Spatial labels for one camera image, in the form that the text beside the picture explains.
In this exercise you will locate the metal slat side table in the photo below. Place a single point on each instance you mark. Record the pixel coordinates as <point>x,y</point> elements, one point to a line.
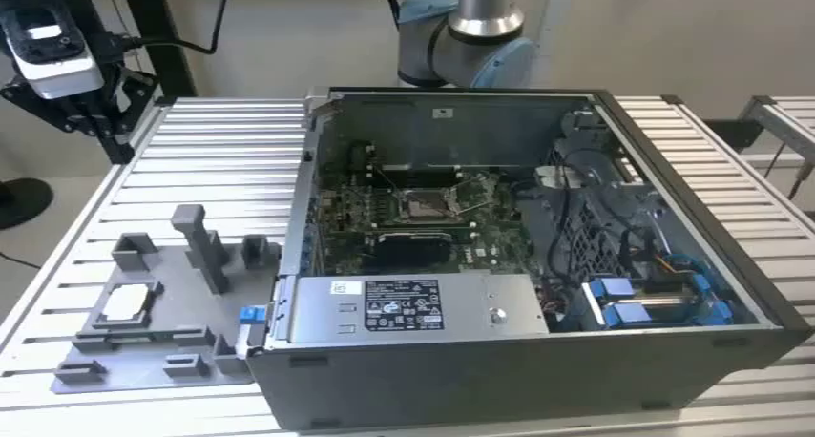
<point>783,122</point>

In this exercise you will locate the blue disk carrier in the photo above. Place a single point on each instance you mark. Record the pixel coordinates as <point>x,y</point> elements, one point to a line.
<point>615,287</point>
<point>627,314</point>

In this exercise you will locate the silver square CPU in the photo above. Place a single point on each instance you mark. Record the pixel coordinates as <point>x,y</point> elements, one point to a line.
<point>126,301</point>

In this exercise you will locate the black frame post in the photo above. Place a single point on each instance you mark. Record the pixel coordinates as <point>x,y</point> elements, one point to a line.
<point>168,36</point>

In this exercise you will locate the blue case latch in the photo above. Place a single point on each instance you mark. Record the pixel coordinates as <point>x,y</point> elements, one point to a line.
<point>250,314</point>

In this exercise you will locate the green motherboard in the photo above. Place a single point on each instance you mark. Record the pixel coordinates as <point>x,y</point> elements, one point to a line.
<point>496,246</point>

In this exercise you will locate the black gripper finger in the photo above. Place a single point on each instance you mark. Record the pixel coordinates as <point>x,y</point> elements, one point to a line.
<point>37,110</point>
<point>136,91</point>

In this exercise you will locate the silver power supply unit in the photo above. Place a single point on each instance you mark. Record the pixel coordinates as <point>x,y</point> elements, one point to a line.
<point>317,308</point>

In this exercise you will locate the white barcode sticker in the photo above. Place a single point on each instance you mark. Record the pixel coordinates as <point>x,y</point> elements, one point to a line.
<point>345,287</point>

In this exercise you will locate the CPU socket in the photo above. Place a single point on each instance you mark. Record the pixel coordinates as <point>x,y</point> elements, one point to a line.
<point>425,204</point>

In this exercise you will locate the black graphics card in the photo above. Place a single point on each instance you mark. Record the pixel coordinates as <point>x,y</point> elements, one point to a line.
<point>413,251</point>

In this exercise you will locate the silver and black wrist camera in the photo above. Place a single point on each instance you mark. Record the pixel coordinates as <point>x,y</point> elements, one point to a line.
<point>53,60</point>

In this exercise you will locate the black round stand base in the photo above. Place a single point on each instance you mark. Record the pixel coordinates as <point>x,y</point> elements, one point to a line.
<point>21,203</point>

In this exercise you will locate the grey plastic parts rack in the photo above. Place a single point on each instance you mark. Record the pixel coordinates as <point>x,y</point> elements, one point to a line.
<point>158,284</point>

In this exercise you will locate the black rating label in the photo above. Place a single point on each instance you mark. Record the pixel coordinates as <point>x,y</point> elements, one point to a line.
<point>401,304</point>

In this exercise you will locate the green RAM stick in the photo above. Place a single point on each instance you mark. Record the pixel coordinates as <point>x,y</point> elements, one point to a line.
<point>136,335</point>

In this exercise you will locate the perforated metal drive cage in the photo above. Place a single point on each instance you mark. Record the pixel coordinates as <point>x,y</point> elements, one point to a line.
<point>592,236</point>

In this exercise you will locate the black table bracket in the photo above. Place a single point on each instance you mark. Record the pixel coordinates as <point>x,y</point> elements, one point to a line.
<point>732,134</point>

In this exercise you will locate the black open PC case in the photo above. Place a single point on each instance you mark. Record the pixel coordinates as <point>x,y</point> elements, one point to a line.
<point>484,384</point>

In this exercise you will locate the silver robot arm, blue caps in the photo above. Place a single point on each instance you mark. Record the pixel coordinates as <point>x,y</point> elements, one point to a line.
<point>473,27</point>

